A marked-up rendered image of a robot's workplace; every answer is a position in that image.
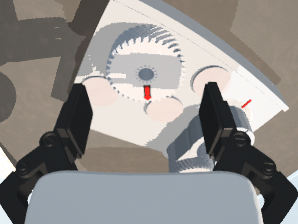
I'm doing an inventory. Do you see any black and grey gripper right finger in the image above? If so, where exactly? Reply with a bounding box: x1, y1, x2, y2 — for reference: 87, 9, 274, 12
199, 82, 298, 224

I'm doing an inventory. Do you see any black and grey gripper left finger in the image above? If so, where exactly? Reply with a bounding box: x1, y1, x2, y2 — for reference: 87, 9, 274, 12
0, 83, 93, 224

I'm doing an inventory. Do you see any white toothed gear with red arrow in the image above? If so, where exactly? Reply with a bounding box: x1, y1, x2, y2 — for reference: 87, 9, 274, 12
106, 25, 187, 103

